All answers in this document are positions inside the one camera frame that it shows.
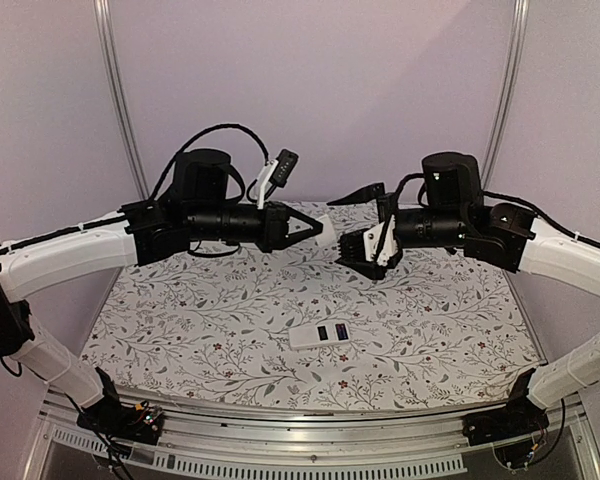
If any purple AAA battery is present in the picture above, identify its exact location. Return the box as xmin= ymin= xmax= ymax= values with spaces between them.
xmin=335 ymin=324 xmax=349 ymax=341

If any white remote control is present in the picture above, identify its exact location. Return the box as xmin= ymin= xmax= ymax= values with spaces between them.
xmin=289 ymin=321 xmax=352 ymax=350

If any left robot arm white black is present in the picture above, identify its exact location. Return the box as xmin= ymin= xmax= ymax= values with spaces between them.
xmin=0 ymin=149 xmax=323 ymax=434

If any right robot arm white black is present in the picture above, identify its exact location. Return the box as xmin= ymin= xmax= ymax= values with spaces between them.
xmin=335 ymin=151 xmax=600 ymax=298

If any floral patterned table mat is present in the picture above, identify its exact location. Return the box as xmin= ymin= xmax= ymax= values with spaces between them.
xmin=77 ymin=199 xmax=544 ymax=414

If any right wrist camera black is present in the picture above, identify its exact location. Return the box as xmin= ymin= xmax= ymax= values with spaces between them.
xmin=337 ymin=215 xmax=402 ymax=268

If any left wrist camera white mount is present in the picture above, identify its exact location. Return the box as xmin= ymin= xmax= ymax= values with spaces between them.
xmin=254 ymin=149 xmax=299 ymax=210

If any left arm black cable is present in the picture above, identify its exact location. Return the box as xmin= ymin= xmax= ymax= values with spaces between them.
xmin=149 ymin=124 xmax=272 ymax=201

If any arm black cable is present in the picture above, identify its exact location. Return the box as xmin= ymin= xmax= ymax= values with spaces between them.
xmin=389 ymin=172 xmax=600 ymax=251
xmin=149 ymin=124 xmax=272 ymax=201

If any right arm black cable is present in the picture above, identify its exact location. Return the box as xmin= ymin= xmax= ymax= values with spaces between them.
xmin=389 ymin=172 xmax=600 ymax=251

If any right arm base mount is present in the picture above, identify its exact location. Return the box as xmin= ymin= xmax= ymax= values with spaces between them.
xmin=462 ymin=368 xmax=549 ymax=470

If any aluminium front rail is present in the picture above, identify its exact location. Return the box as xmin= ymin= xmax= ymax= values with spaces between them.
xmin=24 ymin=388 xmax=600 ymax=479

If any right aluminium frame post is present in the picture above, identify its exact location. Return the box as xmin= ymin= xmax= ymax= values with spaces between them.
xmin=482 ymin=0 xmax=530 ymax=188

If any aluminium frame post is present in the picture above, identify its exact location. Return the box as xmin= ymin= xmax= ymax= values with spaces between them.
xmin=93 ymin=0 xmax=150 ymax=199
xmin=482 ymin=0 xmax=530 ymax=188

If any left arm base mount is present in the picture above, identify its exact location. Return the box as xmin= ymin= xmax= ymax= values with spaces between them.
xmin=77 ymin=367 xmax=164 ymax=445

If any left aluminium frame post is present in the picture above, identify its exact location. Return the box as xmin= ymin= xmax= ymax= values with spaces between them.
xmin=93 ymin=0 xmax=150 ymax=199

